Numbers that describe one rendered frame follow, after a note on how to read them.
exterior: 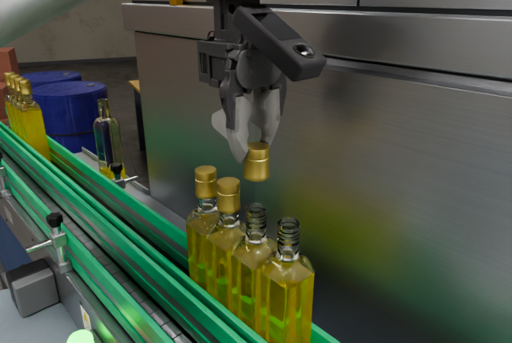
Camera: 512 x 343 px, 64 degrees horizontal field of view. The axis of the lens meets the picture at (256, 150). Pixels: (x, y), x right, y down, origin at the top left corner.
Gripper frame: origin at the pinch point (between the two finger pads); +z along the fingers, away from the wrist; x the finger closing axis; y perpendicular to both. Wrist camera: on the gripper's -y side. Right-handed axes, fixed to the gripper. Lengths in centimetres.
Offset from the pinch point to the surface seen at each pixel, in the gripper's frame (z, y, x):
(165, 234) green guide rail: 28.9, 31.8, -2.6
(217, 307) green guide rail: 26.0, 4.2, 4.4
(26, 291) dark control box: 40, 49, 22
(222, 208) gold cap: 9.8, 5.0, 2.0
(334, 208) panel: 11.3, -4.4, -12.0
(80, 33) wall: 63, 880, -295
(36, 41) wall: 75, 908, -215
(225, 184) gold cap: 6.2, 5.1, 1.3
